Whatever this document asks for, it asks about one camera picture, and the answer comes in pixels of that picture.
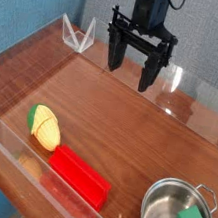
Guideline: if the clear acrylic back barrier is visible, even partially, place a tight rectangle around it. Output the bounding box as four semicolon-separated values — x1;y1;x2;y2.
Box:
80;17;218;147

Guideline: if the black cable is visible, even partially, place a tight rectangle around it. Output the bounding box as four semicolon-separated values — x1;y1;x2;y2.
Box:
162;0;186;12

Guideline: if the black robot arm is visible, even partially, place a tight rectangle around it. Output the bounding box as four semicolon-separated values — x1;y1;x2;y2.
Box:
108;0;186;92

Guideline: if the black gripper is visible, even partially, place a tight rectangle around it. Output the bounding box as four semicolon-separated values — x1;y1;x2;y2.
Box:
108;5;178;93

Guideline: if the red plastic block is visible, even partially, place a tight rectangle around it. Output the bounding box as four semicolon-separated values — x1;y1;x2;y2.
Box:
49;145;112;212

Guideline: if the clear acrylic front barrier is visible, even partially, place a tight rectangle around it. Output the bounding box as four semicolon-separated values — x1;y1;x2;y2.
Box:
0;120;103;218

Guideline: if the steel pot with handles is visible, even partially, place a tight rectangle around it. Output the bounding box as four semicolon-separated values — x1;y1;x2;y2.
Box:
140;178;218;218

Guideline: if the yellow toy corn cob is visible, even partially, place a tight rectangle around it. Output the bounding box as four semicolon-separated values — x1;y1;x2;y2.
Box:
27;104;61;152

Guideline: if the clear acrylic corner bracket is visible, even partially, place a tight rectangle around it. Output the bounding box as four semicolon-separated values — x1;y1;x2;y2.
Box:
62;14;96;53

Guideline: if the clear acrylic barrier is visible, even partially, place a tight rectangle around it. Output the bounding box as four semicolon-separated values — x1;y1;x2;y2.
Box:
0;120;103;218
80;17;218;147

